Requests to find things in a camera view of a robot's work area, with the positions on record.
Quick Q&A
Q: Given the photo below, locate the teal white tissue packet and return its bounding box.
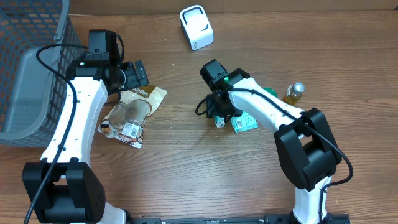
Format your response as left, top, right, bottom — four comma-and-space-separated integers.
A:
214, 116, 226, 128

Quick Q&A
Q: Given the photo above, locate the teal tissue pack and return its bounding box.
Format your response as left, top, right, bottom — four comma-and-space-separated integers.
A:
231, 111, 259, 133

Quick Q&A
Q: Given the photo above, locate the brown white snack bag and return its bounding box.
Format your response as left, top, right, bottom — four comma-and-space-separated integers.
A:
97, 85, 167, 149

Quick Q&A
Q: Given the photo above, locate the green lid seasoning jar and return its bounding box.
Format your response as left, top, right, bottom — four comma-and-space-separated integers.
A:
264, 88, 278, 98

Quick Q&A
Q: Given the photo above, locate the yellow dish soap bottle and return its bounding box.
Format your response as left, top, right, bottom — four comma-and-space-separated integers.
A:
282, 82, 305, 106

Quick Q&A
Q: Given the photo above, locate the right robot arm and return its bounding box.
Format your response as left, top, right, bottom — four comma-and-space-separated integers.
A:
200, 60, 349, 223

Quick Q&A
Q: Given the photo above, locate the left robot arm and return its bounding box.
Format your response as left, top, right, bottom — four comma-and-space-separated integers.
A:
22, 29, 149, 223

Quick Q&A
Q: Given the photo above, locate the white barcode scanner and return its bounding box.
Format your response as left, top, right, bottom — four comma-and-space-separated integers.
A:
179, 4, 214, 50

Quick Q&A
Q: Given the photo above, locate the grey plastic shopping basket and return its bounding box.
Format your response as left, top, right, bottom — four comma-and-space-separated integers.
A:
1, 0, 83, 147

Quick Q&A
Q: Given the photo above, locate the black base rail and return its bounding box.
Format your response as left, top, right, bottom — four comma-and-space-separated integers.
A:
129, 213, 352, 224

